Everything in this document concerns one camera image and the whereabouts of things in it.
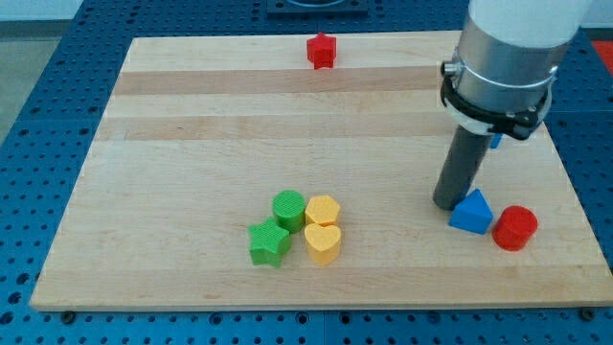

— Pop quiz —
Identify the red star block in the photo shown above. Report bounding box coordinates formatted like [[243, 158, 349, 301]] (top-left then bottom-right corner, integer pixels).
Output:
[[306, 33, 337, 70]]

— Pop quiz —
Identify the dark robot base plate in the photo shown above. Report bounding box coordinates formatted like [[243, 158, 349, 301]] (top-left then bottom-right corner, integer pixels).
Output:
[[265, 0, 369, 16]]

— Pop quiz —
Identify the yellow hexagon block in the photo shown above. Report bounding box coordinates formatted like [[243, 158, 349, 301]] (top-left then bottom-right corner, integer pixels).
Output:
[[305, 195, 341, 226]]

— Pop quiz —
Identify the blue triangle block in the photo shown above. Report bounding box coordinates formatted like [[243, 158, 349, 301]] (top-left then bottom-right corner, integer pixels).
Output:
[[448, 189, 493, 235]]

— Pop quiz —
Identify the green star block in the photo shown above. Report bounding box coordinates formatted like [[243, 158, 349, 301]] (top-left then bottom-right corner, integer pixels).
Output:
[[248, 218, 291, 268]]

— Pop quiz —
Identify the green cylinder block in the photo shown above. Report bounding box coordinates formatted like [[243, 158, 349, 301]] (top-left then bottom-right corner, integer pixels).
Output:
[[272, 190, 307, 233]]

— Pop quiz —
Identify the yellow heart block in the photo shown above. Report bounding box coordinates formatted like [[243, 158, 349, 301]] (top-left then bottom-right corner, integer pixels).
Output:
[[304, 223, 342, 266]]

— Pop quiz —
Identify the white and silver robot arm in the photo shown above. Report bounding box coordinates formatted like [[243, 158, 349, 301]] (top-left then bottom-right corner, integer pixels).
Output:
[[441, 0, 591, 140]]

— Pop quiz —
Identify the wooden board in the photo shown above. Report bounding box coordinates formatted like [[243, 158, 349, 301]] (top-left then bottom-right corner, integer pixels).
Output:
[[30, 31, 612, 311]]

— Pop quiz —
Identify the red cylinder block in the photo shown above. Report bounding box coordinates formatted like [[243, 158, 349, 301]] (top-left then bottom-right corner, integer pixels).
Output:
[[492, 205, 539, 251]]

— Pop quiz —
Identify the blue cube block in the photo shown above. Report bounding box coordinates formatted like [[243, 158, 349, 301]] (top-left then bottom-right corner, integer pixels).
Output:
[[489, 133, 503, 150]]

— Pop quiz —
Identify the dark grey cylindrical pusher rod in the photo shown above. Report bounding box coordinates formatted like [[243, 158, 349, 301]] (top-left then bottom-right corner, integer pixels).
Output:
[[433, 126, 492, 211]]

